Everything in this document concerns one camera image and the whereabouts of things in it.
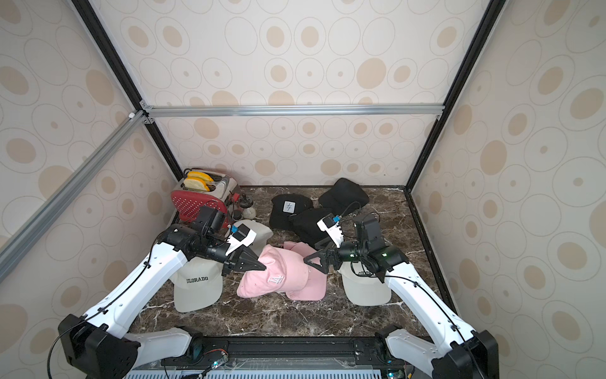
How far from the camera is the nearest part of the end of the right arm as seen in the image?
545 millimetres

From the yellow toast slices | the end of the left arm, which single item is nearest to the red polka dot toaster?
the yellow toast slices

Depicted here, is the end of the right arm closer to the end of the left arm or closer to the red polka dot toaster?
the end of the left arm

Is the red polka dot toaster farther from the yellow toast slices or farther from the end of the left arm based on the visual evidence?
the end of the left arm

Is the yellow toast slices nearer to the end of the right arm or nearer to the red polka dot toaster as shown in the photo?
the red polka dot toaster
